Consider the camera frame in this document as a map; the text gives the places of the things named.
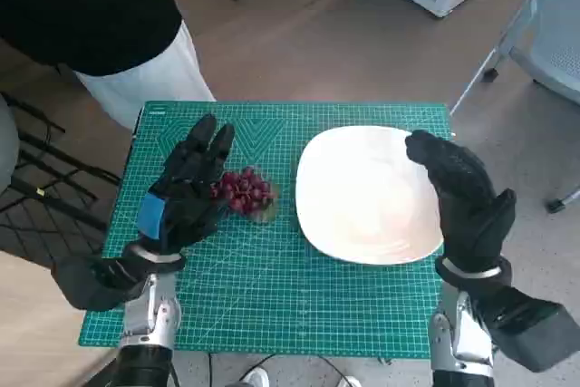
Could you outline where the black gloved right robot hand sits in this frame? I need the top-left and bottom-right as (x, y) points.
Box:
(404, 129), (517, 273)

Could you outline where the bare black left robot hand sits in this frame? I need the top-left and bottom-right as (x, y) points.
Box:
(137, 113), (237, 255)

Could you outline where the red toy grape bunch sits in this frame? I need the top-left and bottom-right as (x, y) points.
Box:
(208, 167), (278, 224)

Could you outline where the white square plate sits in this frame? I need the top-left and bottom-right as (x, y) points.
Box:
(295, 126), (445, 266)

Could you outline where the green cutting mat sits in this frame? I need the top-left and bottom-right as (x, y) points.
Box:
(77, 101), (454, 359)

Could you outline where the grey mesh chair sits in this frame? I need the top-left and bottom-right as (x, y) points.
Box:
(448, 0), (580, 214)

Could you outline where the grey rounded seat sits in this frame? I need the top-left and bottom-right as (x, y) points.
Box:
(0, 96), (20, 193)

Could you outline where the light wooden desk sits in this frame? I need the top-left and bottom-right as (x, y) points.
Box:
(0, 248), (121, 387)

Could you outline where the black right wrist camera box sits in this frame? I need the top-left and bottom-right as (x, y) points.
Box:
(479, 285), (579, 372)

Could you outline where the black wire rack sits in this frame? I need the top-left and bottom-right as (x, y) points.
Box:
(0, 92), (121, 266)

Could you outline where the black floor cable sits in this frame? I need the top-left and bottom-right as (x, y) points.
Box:
(206, 353), (346, 387)

